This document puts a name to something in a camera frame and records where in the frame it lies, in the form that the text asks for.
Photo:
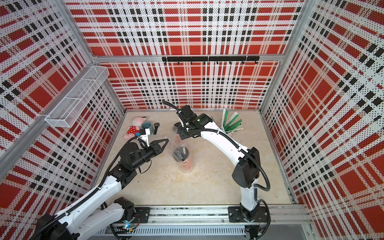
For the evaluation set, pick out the clear plastic carrier bag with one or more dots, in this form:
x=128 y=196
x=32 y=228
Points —
x=180 y=143

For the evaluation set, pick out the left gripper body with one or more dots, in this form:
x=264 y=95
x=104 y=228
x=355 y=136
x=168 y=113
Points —
x=146 y=154

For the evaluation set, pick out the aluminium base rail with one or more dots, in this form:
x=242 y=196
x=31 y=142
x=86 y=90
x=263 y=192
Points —
x=281 y=222

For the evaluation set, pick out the pink plush pig toy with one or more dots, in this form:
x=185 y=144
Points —
x=134 y=127

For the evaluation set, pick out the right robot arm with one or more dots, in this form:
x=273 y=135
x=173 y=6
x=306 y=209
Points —
x=248 y=172

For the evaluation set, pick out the teal ceramic cup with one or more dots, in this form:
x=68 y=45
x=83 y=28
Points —
x=148 y=127

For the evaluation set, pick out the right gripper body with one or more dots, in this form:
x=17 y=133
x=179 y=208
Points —
x=185 y=132

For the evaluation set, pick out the green white wrapped straws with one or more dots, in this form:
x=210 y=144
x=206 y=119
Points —
x=230 y=122

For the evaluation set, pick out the black wristwatch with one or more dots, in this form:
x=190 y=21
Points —
x=156 y=126

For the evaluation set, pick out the white wire mesh basket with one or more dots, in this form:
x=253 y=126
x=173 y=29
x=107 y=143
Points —
x=68 y=110

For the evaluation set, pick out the black wall hook rail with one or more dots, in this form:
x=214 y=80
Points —
x=211 y=59

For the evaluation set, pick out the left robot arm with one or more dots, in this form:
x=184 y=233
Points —
x=79 y=221

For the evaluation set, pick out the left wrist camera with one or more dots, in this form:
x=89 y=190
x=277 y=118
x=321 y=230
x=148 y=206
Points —
x=143 y=137

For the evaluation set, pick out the red milk tea cup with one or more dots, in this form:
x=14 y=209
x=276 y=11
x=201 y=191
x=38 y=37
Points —
x=176 y=135
x=184 y=159

